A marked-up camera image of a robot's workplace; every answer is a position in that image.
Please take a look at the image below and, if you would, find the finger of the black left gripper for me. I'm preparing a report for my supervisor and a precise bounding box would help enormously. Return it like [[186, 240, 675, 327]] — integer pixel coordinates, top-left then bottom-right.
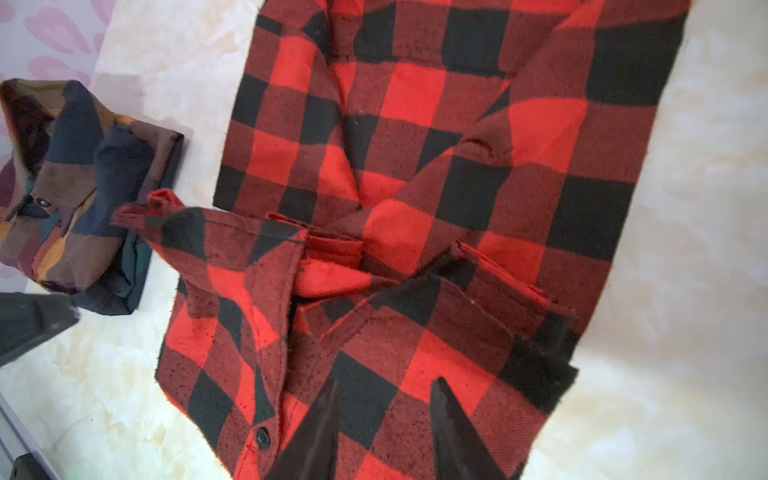
[[1, 292, 80, 366]]

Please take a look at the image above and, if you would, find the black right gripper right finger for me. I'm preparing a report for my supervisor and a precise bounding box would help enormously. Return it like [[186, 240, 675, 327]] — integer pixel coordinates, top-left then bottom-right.
[[430, 378, 505, 480]]

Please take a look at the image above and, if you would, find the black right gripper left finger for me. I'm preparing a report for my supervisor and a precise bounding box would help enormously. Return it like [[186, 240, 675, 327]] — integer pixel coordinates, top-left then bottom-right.
[[265, 379, 342, 480]]

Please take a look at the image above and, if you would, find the red black plaid shirt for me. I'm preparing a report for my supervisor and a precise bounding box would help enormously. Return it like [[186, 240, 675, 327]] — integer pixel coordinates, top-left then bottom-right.
[[115, 0, 690, 479]]

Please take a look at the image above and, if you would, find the folded brown plaid shirt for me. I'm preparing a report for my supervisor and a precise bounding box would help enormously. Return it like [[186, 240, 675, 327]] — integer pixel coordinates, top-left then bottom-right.
[[1, 79, 184, 316]]

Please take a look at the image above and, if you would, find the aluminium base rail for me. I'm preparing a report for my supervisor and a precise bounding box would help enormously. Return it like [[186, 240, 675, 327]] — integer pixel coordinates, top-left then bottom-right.
[[1, 396, 61, 480]]

